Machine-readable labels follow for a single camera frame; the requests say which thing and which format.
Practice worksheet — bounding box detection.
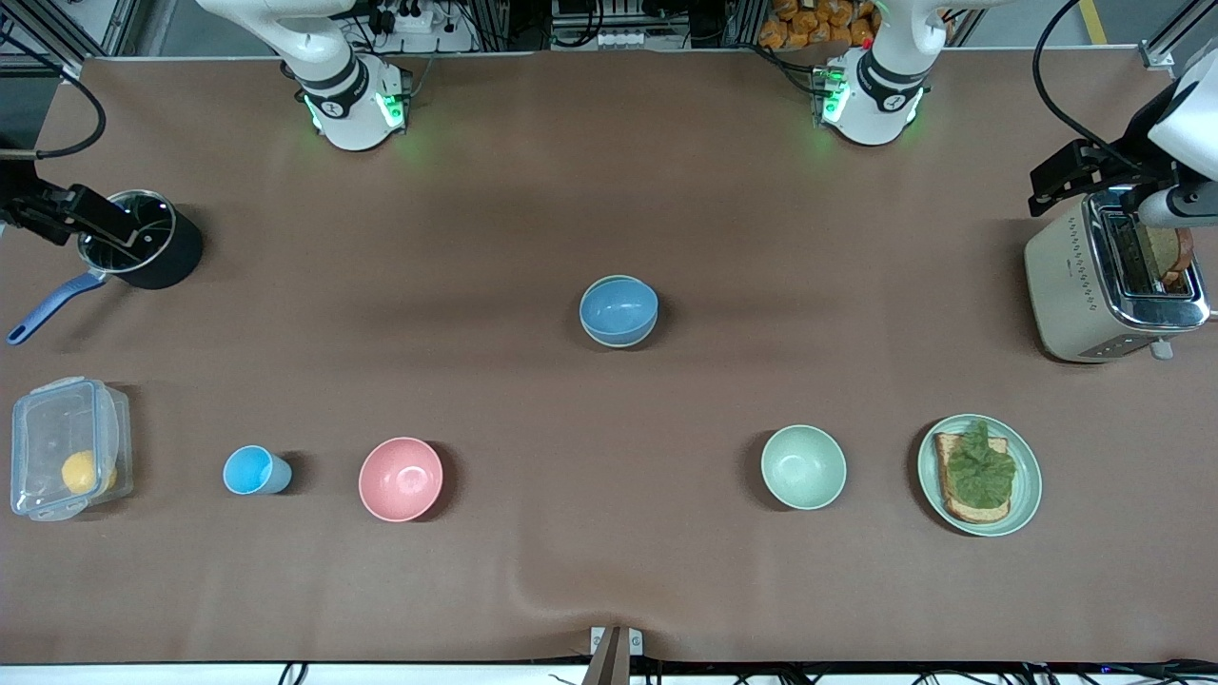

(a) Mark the green lettuce leaf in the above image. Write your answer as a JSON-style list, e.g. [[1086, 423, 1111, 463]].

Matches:
[[945, 420, 1017, 510]]

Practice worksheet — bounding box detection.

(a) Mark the glass pot lid blue knob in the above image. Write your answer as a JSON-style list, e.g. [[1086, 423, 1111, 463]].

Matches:
[[79, 190, 177, 274]]

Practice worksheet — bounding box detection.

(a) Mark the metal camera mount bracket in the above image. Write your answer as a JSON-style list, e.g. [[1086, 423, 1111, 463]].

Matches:
[[590, 625, 643, 685]]

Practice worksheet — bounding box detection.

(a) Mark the beige metal toaster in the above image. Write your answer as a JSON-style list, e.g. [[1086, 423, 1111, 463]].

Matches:
[[1024, 190, 1211, 363]]

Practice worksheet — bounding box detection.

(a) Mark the pink bowl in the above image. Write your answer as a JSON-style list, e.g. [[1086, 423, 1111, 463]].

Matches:
[[358, 437, 444, 523]]

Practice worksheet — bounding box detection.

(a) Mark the yellow lemon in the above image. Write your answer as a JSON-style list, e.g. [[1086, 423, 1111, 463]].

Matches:
[[61, 450, 118, 496]]

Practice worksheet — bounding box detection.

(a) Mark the brown bread slice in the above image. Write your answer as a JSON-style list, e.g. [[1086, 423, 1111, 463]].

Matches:
[[933, 433, 1012, 524]]

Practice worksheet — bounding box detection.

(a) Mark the bag of orange snacks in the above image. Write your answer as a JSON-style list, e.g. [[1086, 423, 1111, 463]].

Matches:
[[758, 0, 881, 50]]

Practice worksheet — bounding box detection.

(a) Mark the black pot with blue handle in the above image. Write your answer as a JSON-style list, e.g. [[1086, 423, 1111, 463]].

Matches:
[[8, 188, 204, 345]]

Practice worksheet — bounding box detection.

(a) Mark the brown table cloth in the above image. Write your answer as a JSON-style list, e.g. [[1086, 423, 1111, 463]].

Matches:
[[0, 48, 1218, 665]]

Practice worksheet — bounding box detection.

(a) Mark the blue bowl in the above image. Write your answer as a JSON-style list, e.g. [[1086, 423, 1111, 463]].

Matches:
[[580, 277, 658, 345]]

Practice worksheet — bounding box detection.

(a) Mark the light green bowl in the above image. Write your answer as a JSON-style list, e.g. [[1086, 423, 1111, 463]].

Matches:
[[760, 424, 848, 511], [579, 275, 659, 349]]

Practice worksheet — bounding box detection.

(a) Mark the dark toast slice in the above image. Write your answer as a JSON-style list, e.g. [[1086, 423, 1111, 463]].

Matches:
[[1147, 226, 1194, 286]]

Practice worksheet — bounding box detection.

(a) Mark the blue cup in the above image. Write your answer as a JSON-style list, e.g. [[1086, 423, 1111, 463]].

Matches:
[[223, 444, 293, 497]]

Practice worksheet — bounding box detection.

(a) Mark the clear plastic lidded container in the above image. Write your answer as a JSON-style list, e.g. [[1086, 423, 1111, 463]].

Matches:
[[10, 377, 133, 522]]

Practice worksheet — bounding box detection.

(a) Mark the light green plate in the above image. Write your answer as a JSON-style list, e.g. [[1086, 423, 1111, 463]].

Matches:
[[917, 414, 1043, 538]]

